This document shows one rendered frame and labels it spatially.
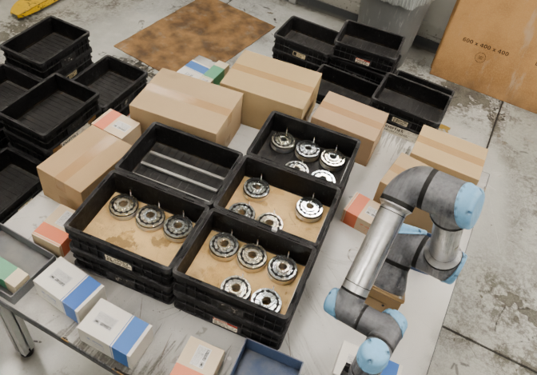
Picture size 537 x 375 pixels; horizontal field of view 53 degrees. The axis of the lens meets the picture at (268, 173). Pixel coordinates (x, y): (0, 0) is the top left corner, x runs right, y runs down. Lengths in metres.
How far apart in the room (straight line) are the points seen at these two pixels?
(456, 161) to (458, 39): 2.11
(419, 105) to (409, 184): 1.85
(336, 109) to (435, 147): 0.47
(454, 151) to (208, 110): 1.08
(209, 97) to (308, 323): 1.06
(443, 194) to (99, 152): 1.34
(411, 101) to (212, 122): 1.44
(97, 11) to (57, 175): 2.75
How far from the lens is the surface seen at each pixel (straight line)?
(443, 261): 1.78
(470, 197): 1.46
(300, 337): 1.93
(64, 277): 1.95
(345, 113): 2.48
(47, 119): 2.97
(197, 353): 1.79
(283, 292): 1.85
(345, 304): 1.50
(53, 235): 2.08
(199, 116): 2.29
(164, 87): 2.44
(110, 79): 3.36
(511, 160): 4.02
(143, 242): 1.95
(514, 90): 4.50
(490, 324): 3.09
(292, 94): 2.46
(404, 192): 1.48
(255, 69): 2.58
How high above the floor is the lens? 2.40
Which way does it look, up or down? 46 degrees down
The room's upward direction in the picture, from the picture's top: 9 degrees clockwise
